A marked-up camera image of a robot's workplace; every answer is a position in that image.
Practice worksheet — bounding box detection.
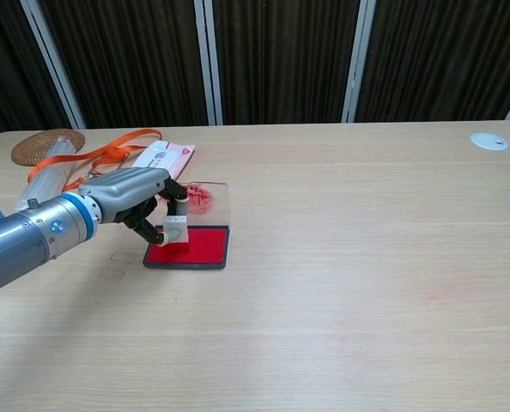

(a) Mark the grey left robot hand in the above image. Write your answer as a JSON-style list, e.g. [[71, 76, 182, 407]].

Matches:
[[77, 167, 191, 249]]

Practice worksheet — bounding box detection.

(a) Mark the white red-based stamp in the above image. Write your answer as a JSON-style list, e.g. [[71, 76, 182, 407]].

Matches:
[[163, 215, 191, 255]]

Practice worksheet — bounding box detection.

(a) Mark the red ink pad with clear lid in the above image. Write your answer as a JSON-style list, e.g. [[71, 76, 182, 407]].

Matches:
[[142, 181, 231, 271]]

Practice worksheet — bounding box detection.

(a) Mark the pink white wet wipes pack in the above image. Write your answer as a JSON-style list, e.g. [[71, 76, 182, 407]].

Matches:
[[131, 140, 197, 181]]

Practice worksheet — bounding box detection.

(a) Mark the clear plastic tube bundle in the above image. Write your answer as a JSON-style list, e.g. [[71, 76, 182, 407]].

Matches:
[[14, 133, 77, 213]]

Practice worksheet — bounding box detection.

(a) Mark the round woven rattan coaster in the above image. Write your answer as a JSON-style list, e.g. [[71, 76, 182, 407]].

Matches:
[[10, 129, 87, 167]]

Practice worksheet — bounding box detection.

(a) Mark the orange lanyard with metal clip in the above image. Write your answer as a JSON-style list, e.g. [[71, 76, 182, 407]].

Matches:
[[27, 128, 163, 192]]

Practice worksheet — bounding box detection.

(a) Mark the white round cable grommet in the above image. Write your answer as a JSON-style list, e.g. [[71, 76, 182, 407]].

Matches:
[[470, 132, 509, 151]]

